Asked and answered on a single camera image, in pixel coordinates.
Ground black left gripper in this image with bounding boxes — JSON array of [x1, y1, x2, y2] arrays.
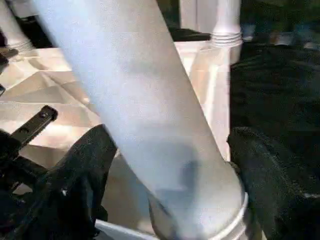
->
[[0, 104, 60, 193]]

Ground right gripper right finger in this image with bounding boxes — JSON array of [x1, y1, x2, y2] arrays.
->
[[226, 126, 320, 240]]

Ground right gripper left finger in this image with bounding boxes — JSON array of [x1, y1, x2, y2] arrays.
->
[[13, 123, 118, 240]]

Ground white plastic table top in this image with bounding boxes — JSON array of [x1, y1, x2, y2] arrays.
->
[[0, 41, 266, 240]]

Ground black work mat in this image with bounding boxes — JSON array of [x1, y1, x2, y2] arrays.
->
[[17, 0, 320, 201]]

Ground white glass-door sideboard cabinet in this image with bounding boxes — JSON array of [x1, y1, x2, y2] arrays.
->
[[179, 0, 213, 35]]

